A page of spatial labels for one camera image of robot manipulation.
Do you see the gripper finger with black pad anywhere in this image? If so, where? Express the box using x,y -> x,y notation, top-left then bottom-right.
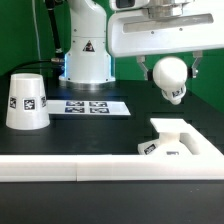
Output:
136,56 -> 153,81
188,51 -> 203,78

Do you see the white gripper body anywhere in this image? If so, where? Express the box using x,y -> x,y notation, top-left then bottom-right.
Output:
108,0 -> 224,57

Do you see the white lamp bulb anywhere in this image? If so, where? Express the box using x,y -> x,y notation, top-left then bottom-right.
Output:
153,56 -> 188,105

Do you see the white lamp base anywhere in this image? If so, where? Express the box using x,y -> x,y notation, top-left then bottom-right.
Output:
138,118 -> 192,156

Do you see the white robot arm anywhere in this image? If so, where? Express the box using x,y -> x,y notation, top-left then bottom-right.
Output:
59,0 -> 224,89

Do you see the white lamp shade cone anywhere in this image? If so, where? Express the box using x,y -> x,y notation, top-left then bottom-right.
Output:
6,73 -> 50,130

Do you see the white marker sheet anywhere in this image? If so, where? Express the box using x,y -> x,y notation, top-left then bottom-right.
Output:
47,100 -> 130,116

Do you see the black cable hose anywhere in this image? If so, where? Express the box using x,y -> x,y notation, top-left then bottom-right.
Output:
6,0 -> 67,79

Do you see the white L-shaped fence wall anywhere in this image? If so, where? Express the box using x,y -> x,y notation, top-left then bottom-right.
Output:
0,123 -> 224,182

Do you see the thin white cable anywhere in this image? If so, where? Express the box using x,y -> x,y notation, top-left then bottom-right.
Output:
31,0 -> 42,62

